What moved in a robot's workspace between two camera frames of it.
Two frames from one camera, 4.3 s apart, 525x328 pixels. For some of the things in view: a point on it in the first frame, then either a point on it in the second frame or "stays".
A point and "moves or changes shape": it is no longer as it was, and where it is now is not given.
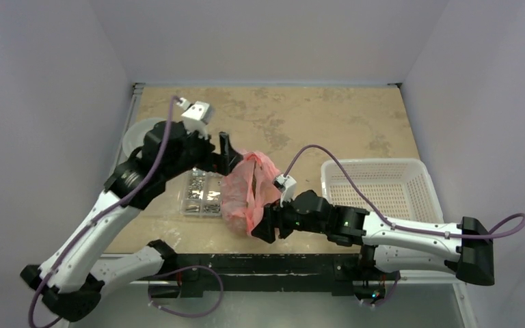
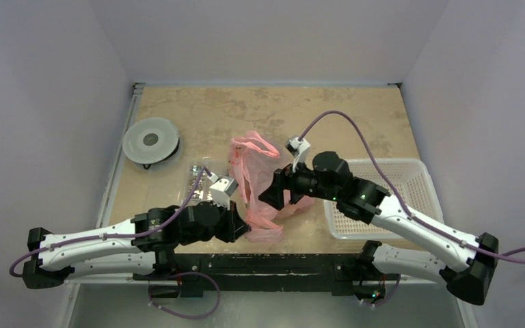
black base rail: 262,272 stays
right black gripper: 274,221 to 285,185
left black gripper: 221,162 to 240,227
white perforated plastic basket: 400,188 stays
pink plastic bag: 248,189 moves or changes shape
